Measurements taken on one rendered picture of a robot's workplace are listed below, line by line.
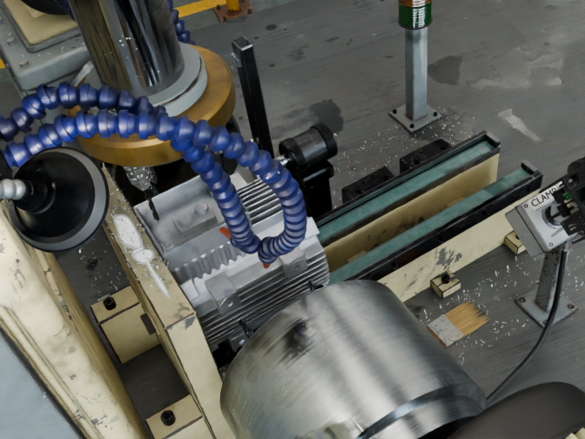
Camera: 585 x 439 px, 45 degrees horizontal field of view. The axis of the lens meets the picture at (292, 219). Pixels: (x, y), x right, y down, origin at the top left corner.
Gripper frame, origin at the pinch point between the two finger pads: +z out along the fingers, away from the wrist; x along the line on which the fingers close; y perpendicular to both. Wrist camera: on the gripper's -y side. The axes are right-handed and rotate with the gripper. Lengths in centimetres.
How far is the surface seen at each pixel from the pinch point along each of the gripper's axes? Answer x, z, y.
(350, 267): -8.4, 24.3, 20.7
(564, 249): 4.8, 9.2, -2.9
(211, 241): -18.5, 6.0, 40.3
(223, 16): -152, 214, -47
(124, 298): -22, 32, 53
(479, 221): -4.8, 24.4, -2.1
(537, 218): -0.9, 2.0, 2.5
